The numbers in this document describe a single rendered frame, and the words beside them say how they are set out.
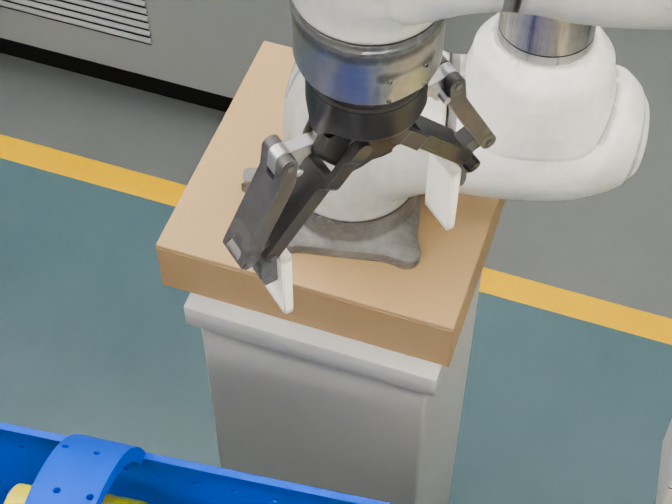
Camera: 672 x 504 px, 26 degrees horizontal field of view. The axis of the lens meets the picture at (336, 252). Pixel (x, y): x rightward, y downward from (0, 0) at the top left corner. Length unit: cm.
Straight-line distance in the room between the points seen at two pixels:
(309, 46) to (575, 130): 75
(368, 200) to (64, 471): 47
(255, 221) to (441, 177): 16
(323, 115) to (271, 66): 103
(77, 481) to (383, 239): 49
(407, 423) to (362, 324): 20
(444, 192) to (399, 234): 67
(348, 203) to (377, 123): 77
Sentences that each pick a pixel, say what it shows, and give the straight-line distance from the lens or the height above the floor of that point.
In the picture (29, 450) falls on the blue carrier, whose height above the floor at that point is 108.
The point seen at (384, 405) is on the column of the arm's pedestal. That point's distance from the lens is 182.
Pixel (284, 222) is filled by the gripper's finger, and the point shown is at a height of 172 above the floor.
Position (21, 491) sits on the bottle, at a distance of 153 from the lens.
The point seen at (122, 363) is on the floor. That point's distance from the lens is 291.
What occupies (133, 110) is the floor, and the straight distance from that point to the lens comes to 329.
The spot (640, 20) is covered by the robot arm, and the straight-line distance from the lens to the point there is 77.
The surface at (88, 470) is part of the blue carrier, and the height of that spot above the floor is 122.
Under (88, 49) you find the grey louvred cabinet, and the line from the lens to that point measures 324.
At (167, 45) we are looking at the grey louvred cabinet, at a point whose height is 22.
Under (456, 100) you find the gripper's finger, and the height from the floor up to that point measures 177.
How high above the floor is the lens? 248
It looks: 55 degrees down
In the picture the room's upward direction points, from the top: straight up
